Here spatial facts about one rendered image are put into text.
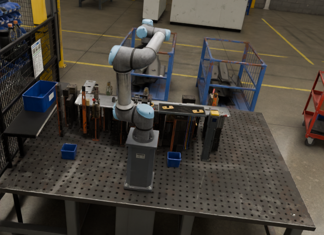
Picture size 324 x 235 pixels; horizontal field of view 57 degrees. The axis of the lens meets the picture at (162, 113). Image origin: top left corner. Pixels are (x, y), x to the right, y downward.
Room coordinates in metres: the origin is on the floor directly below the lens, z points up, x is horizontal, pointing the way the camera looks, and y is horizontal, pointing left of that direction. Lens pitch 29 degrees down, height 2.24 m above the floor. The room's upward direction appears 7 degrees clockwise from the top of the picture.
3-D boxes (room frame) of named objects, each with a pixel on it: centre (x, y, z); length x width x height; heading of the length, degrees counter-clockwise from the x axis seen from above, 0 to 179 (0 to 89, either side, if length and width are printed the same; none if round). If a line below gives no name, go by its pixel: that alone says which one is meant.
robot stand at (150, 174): (1.68, 0.11, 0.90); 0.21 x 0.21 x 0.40; 89
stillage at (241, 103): (4.62, -0.98, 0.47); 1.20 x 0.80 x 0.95; 0
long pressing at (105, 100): (2.36, 0.08, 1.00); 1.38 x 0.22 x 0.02; 94
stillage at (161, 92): (4.68, 0.32, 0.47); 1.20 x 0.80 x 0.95; 178
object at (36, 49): (2.38, 1.12, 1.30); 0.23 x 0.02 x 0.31; 4
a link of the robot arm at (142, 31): (1.99, 0.17, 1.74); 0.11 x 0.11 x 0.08; 80
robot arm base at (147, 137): (1.68, 0.11, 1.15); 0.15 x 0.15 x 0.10
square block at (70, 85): (2.43, 0.85, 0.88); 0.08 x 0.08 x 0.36; 4
